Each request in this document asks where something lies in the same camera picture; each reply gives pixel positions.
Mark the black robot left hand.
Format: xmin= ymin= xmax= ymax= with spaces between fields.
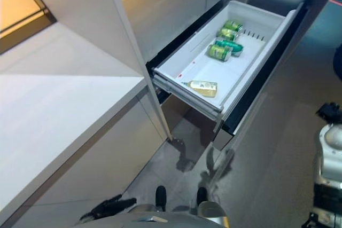
xmin=80 ymin=194 xmax=137 ymax=225

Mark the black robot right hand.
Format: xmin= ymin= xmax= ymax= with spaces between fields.
xmin=316 ymin=101 xmax=342 ymax=124

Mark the white fridge drawer steel front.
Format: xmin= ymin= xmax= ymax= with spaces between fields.
xmin=152 ymin=0 xmax=308 ymax=151

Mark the yellow tea plastic bottle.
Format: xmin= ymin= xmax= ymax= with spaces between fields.
xmin=181 ymin=80 xmax=219 ymax=98

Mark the black robot left foot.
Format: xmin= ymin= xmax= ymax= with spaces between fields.
xmin=155 ymin=185 xmax=167 ymax=210

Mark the black robot foot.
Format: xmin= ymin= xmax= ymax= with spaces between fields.
xmin=155 ymin=185 xmax=167 ymax=210
xmin=197 ymin=186 xmax=208 ymax=204

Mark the grey robot torso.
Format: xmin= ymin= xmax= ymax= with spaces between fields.
xmin=74 ymin=201 xmax=230 ymax=228

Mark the black robot right foot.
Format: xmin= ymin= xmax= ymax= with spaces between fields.
xmin=197 ymin=186 xmax=208 ymax=204

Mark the dark green drink can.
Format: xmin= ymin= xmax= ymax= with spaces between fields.
xmin=215 ymin=38 xmax=244 ymax=57

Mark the light green drink can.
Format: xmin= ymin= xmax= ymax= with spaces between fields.
xmin=215 ymin=27 xmax=239 ymax=41
xmin=223 ymin=19 xmax=244 ymax=33
xmin=205 ymin=44 xmax=232 ymax=62

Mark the tall white cabinet panel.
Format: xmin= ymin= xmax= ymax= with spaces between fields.
xmin=21 ymin=0 xmax=172 ymax=142

